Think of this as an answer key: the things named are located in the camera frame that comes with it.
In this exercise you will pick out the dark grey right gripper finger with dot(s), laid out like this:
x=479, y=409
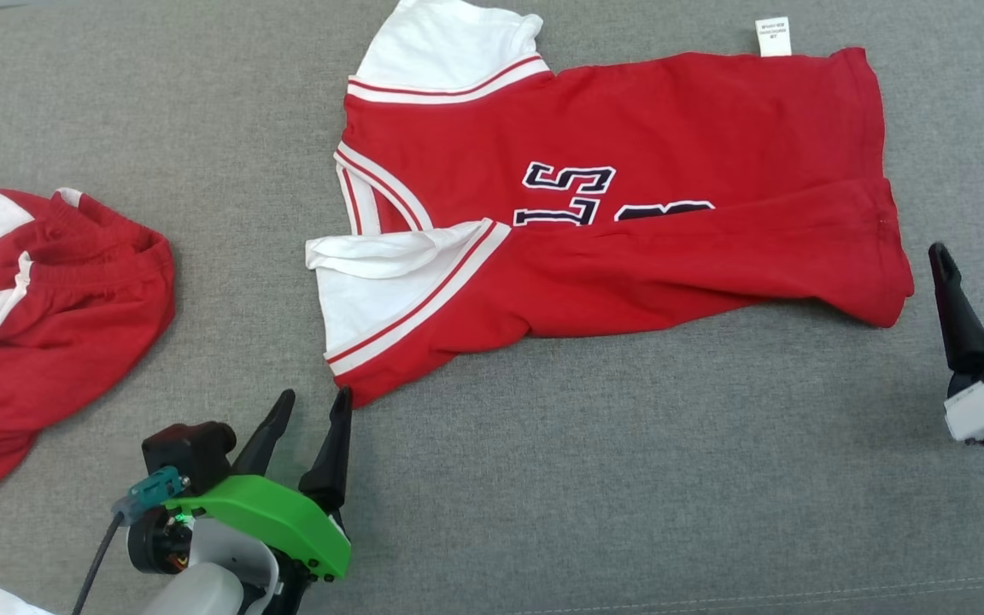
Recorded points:
x=966, y=329

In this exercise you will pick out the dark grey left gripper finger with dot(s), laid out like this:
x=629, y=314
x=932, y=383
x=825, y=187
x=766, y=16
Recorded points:
x=266, y=440
x=331, y=461

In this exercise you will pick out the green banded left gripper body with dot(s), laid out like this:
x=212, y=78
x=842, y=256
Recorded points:
x=278, y=517

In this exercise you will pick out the red white shorts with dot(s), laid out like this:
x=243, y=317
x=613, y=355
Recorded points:
x=56, y=325

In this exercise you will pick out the red white number jersey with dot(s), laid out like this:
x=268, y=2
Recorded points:
x=629, y=171

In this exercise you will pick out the grey fabric sofa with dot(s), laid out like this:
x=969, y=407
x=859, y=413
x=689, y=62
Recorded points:
x=586, y=478

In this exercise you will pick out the teal left camera connector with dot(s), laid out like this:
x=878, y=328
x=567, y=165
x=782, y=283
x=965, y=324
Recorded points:
x=155, y=491

